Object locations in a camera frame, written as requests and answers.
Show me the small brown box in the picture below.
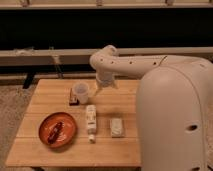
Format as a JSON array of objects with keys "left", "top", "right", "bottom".
[{"left": 69, "top": 90, "right": 79, "bottom": 106}]

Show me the white tube bottle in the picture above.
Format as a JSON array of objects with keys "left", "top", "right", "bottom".
[{"left": 86, "top": 105, "right": 97, "bottom": 143}]

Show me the orange round plate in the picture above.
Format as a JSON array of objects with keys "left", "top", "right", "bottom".
[{"left": 38, "top": 112, "right": 77, "bottom": 148}]

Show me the wooden table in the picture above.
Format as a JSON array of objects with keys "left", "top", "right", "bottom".
[{"left": 6, "top": 79, "right": 141, "bottom": 168}]

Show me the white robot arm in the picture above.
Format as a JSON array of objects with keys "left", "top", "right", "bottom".
[{"left": 90, "top": 45, "right": 213, "bottom": 171}]

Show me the long grey bench rail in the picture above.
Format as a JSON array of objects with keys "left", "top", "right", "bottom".
[{"left": 0, "top": 47, "right": 213, "bottom": 66}]

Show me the dark brown snack bar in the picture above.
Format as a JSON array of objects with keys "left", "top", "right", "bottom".
[{"left": 48, "top": 122, "right": 63, "bottom": 144}]

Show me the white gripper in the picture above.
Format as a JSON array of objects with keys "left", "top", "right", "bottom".
[{"left": 93, "top": 71, "right": 118, "bottom": 96}]

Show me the white wrapped packet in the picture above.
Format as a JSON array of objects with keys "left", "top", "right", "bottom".
[{"left": 110, "top": 118, "right": 124, "bottom": 137}]

